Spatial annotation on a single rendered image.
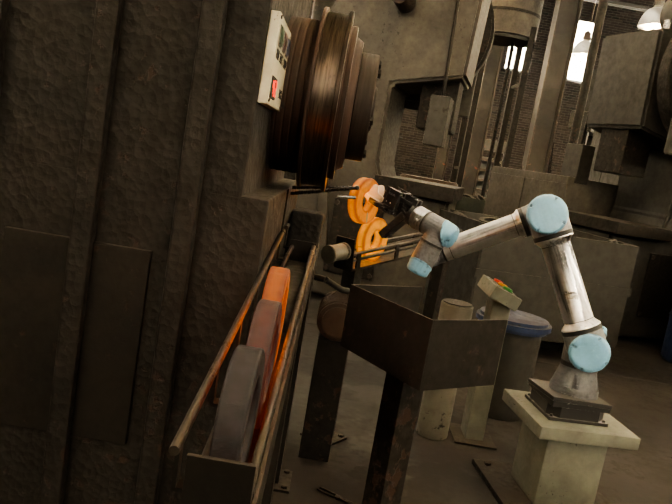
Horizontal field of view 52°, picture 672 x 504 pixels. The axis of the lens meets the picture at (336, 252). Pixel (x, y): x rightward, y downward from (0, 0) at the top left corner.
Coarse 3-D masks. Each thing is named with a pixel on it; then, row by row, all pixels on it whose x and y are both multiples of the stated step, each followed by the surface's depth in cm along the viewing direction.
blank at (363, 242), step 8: (368, 224) 235; (376, 224) 238; (384, 224) 242; (360, 232) 235; (368, 232) 235; (376, 232) 242; (360, 240) 234; (368, 240) 236; (376, 240) 244; (384, 240) 244; (360, 248) 235; (368, 248) 237
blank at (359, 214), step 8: (360, 184) 226; (368, 184) 229; (376, 184) 234; (352, 192) 226; (360, 192) 226; (352, 200) 226; (360, 200) 227; (352, 208) 226; (360, 208) 228; (368, 208) 234; (376, 208) 236; (352, 216) 229; (360, 216) 229; (368, 216) 233
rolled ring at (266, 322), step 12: (264, 300) 99; (264, 312) 96; (276, 312) 96; (252, 324) 94; (264, 324) 94; (276, 324) 96; (252, 336) 93; (264, 336) 93; (276, 336) 105; (264, 348) 92; (276, 348) 107; (264, 372) 91; (264, 384) 92; (264, 396) 103; (264, 408) 102
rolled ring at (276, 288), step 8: (272, 272) 114; (280, 272) 115; (288, 272) 116; (272, 280) 112; (280, 280) 113; (288, 280) 119; (264, 288) 111; (272, 288) 111; (280, 288) 111; (288, 288) 124; (264, 296) 110; (272, 296) 110; (280, 296) 111; (280, 328) 124; (280, 336) 125
